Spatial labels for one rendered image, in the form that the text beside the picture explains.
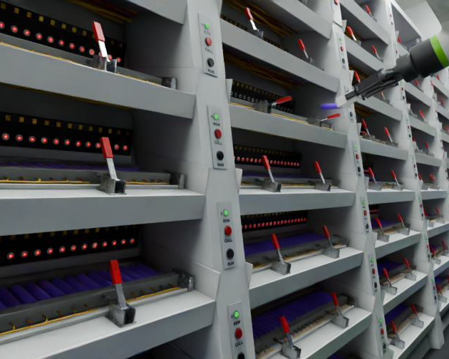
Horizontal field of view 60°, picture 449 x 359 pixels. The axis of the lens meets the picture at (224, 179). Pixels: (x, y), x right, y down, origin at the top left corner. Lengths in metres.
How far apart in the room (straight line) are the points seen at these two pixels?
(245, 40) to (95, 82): 0.44
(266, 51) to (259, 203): 0.39
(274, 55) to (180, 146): 0.40
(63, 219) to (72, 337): 0.15
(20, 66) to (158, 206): 0.28
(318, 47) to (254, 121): 0.62
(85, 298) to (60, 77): 0.32
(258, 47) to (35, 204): 0.66
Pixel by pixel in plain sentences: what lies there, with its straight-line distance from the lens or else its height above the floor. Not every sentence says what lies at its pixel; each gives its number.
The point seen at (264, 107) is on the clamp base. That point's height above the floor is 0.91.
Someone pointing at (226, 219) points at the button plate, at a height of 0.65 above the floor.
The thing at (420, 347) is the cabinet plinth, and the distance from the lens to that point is 1.94.
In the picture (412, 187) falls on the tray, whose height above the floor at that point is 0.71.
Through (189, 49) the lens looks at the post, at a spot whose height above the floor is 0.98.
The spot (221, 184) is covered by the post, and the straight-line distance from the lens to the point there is 0.74.
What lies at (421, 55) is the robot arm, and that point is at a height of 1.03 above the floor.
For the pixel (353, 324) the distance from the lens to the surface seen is 1.22.
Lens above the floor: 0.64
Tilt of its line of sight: 6 degrees up
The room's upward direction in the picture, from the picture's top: 6 degrees counter-clockwise
